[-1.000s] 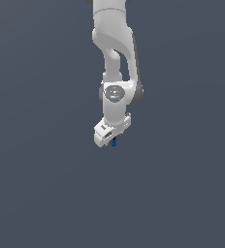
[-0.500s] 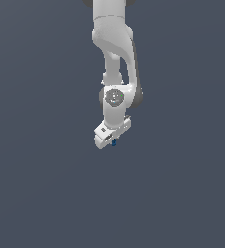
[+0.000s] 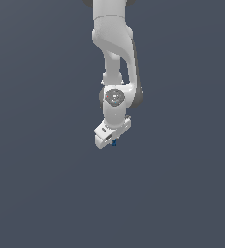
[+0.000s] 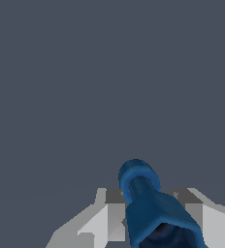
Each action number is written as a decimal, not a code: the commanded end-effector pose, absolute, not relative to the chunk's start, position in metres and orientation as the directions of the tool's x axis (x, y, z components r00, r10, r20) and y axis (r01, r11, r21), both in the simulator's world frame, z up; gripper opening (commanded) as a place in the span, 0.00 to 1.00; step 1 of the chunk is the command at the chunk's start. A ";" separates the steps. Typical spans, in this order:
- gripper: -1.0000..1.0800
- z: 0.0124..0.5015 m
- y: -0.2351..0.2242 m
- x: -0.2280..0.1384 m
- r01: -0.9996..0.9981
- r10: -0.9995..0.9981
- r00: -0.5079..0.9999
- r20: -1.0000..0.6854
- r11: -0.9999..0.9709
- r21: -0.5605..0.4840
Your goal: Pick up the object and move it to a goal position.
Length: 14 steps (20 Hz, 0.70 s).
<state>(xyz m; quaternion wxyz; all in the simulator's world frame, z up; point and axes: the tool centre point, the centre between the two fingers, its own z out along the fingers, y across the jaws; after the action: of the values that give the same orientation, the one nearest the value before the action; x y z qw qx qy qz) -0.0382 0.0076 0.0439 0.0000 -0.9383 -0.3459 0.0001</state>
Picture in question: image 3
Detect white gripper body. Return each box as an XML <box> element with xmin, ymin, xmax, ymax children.
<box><xmin>93</xmin><ymin>115</ymin><xmax>132</xmax><ymax>141</ymax></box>

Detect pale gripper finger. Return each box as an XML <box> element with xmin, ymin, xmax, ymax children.
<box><xmin>94</xmin><ymin>134</ymin><xmax>113</xmax><ymax>150</ymax></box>

